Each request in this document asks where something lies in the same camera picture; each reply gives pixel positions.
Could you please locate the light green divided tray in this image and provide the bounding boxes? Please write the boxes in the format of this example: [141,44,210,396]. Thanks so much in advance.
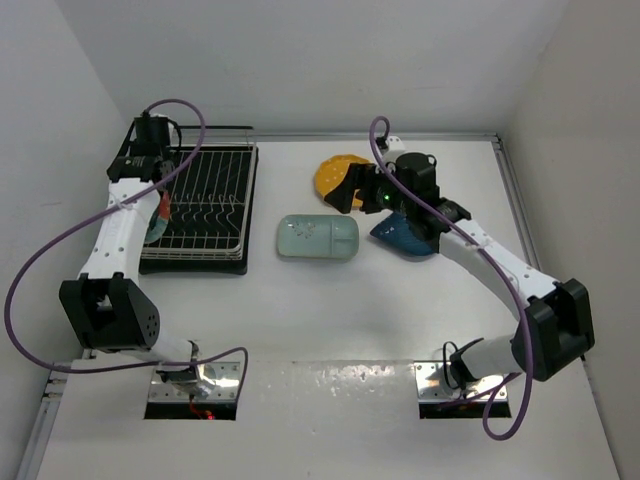
[276,214,360,261]

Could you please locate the black drip tray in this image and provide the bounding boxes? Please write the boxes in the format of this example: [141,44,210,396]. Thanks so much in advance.
[137,125,259,276]

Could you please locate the yellow dotted plate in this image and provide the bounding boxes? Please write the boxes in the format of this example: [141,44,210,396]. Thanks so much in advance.
[314,154,371,204]

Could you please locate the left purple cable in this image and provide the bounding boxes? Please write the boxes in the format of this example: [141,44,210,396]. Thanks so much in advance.
[3,98,249,401]

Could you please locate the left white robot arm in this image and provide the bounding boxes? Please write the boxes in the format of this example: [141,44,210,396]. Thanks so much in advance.
[59,113,216,400]

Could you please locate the metal base plate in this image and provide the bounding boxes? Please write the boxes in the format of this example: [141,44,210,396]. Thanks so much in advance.
[413,360,504,405]
[148,362,240,403]

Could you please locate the red blue floral plate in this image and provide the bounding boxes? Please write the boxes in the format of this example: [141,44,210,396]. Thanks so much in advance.
[144,190,171,245]

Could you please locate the dark blue leaf dish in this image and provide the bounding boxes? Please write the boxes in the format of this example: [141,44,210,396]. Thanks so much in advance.
[369,212,437,258]

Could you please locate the purple cable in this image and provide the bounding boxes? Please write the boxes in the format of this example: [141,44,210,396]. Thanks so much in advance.
[368,116,536,442]
[3,98,249,401]

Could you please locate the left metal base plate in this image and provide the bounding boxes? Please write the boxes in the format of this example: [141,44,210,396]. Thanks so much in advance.
[148,362,240,403]

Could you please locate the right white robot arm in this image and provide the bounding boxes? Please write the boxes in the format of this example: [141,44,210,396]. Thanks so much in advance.
[324,152,595,388]

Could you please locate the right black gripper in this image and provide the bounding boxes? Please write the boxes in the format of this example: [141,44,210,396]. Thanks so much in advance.
[326,162,414,217]

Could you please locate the wire dish rack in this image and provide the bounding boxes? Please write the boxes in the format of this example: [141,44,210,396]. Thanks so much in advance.
[139,143,259,262]

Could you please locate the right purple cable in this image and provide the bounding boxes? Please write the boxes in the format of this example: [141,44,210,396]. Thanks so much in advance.
[368,116,536,442]

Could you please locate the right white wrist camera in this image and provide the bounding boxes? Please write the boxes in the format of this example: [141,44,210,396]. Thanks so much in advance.
[376,135,407,162]

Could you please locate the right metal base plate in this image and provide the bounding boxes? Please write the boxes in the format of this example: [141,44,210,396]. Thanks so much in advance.
[413,360,504,405]

